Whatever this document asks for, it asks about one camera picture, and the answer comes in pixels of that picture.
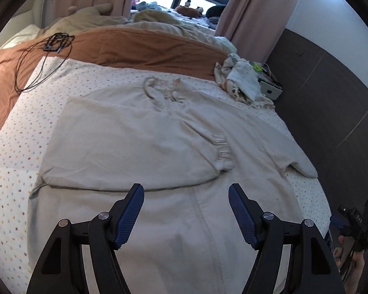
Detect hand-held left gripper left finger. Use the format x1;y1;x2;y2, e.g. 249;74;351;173
26;183;145;294

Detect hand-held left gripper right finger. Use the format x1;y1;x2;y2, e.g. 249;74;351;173
228;183;345;294

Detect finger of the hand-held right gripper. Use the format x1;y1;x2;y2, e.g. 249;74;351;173
329;214;345;232

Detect beige sweatshirt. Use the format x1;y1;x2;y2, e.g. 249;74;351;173
27;77;319;294

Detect light blue clothes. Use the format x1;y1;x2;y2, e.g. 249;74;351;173
132;0;160;11

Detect person's right hand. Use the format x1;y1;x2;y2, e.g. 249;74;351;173
332;235;366;294

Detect white dotted bed sheet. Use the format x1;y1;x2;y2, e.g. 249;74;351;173
0;57;332;294

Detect white box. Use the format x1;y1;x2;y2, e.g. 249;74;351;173
258;63;283;101

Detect pile of patterned cloths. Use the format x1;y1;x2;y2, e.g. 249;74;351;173
214;53;276;111

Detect brown blanket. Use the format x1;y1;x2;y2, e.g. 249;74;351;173
0;26;230;154

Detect beige crumpled duvet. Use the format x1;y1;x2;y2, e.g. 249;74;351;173
43;3;238;52

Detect black cushion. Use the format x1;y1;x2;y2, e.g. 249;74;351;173
206;5;226;19

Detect white pillow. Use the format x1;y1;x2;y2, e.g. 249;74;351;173
1;24;45;49

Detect brown plush toy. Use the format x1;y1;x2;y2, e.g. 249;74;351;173
174;0;204;17

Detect black cable with adapter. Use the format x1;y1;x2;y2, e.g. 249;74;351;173
15;32;76;92

